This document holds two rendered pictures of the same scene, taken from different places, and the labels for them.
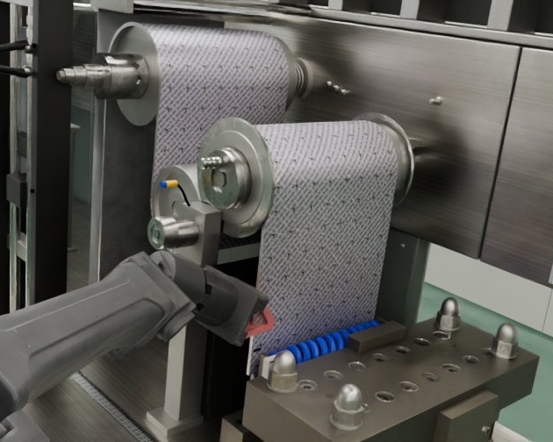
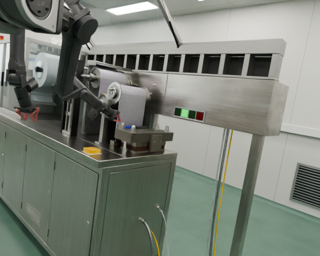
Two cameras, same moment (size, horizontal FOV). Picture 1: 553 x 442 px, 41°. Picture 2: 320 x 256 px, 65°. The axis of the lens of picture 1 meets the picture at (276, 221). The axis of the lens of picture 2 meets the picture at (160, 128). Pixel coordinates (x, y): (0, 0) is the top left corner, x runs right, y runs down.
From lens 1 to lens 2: 0.88 m
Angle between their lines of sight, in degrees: 11
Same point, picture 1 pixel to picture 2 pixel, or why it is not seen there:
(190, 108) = (106, 84)
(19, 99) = not seen: hidden behind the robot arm
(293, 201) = (125, 97)
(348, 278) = (136, 116)
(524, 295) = (197, 164)
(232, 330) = (113, 117)
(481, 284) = (186, 162)
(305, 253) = (127, 108)
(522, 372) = (169, 134)
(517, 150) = (167, 92)
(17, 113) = not seen: hidden behind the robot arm
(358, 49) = (140, 76)
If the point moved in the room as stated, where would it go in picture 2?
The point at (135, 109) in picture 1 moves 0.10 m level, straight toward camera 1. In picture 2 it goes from (95, 84) to (95, 84)
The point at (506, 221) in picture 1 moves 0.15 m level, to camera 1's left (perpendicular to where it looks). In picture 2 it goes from (166, 106) to (145, 103)
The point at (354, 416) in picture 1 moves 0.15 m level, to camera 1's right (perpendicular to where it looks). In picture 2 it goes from (133, 130) to (158, 133)
